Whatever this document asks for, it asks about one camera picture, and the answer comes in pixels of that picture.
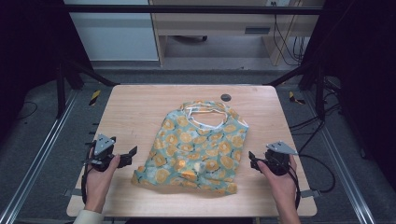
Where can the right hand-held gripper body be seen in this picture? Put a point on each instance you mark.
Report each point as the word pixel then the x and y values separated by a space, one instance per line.
pixel 277 160

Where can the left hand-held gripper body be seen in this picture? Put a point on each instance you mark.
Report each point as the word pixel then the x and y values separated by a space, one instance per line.
pixel 102 146

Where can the teal orange-print cloth bag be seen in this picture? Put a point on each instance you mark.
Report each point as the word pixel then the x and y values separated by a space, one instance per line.
pixel 196 149

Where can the person's right hand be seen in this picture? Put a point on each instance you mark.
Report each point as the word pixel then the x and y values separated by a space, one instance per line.
pixel 281 189

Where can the person's left hand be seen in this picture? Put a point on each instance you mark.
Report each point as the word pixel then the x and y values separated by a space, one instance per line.
pixel 98 186

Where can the yellow black tape strip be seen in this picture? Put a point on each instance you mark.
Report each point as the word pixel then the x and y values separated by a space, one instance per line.
pixel 95 97
pixel 294 98

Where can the dark round table grommet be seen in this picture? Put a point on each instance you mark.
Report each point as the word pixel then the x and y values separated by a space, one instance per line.
pixel 226 97

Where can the white cabinet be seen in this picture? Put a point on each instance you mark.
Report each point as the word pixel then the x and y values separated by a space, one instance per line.
pixel 115 34

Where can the black curtain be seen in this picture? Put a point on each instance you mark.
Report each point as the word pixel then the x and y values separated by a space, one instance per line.
pixel 28 56
pixel 364 77

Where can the light wooden desk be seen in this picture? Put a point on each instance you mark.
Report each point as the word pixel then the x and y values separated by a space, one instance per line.
pixel 218 25

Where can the grey table bracket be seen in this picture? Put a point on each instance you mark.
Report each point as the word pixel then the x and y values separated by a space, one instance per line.
pixel 73 192
pixel 310 193

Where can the aluminium floor rail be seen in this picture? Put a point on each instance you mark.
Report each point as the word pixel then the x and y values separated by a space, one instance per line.
pixel 37 158
pixel 345 177

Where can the black metal frame stand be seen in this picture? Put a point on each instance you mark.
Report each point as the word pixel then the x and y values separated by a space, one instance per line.
pixel 60 93
pixel 320 93

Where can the black horizontal frame bar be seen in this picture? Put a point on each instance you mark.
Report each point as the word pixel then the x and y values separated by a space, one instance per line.
pixel 186 9

